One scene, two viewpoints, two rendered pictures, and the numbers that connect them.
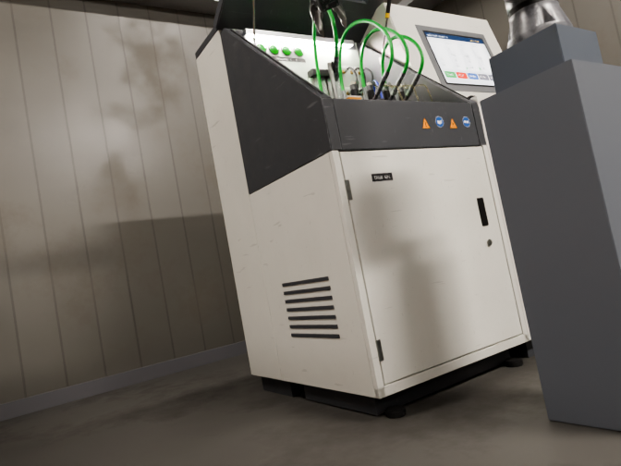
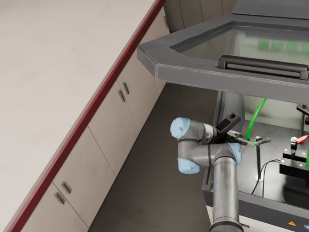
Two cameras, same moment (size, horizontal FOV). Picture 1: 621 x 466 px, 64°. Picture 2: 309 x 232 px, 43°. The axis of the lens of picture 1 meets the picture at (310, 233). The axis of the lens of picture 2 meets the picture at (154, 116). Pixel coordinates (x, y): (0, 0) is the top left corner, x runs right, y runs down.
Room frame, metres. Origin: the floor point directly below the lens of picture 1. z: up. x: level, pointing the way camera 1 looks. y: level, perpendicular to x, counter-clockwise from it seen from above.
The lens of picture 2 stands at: (1.04, -0.97, 2.54)
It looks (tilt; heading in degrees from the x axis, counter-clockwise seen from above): 47 degrees down; 72
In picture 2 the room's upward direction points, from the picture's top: 19 degrees counter-clockwise
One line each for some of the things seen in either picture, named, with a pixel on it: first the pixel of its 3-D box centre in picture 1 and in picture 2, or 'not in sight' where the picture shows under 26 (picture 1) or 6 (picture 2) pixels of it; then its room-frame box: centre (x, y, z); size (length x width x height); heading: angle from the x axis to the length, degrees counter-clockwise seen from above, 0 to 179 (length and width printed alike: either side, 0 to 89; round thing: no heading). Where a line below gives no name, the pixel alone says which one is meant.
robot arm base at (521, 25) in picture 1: (536, 26); not in sight; (1.21, -0.65, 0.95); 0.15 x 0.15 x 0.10
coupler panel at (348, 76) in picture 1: (357, 91); not in sight; (2.19, -0.32, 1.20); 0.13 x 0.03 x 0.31; 123
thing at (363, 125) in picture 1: (408, 126); (280, 214); (1.64, -0.39, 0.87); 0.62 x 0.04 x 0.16; 123
